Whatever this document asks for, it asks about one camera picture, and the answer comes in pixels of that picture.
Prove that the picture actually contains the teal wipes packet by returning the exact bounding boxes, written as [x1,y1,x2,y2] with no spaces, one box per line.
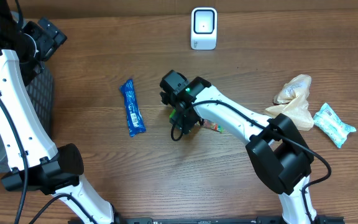
[313,103,357,149]

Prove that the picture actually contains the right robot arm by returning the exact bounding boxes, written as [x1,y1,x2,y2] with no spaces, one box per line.
[160,70,317,223]

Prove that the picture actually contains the blue snack packet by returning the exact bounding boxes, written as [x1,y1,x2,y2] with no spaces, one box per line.
[119,79,146,137]

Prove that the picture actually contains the brown nut snack bag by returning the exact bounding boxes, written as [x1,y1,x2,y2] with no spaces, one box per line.
[264,74,314,131]

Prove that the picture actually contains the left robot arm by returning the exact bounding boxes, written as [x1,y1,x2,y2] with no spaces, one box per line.
[0,1,121,223]

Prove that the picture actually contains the white barcode scanner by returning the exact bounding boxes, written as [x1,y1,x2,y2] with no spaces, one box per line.
[190,7,218,50]

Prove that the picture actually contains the green Haribo candy bag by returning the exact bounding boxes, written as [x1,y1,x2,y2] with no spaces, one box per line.
[169,110,224,133]

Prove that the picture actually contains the grey plastic mesh basket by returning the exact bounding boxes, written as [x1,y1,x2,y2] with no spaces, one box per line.
[0,12,58,170]

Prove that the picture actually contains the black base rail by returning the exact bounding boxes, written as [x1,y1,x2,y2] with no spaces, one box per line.
[67,215,345,224]

